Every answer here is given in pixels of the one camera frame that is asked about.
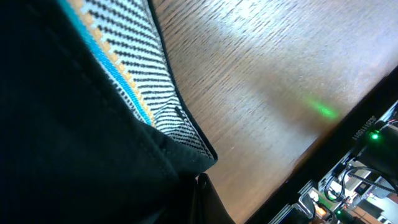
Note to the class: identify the black trousers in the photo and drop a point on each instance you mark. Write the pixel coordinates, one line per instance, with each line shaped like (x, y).
(93, 126)

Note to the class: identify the robot base electronics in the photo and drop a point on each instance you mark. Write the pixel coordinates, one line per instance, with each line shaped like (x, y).
(360, 188)

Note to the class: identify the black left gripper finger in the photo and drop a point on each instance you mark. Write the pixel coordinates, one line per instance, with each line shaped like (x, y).
(210, 207)

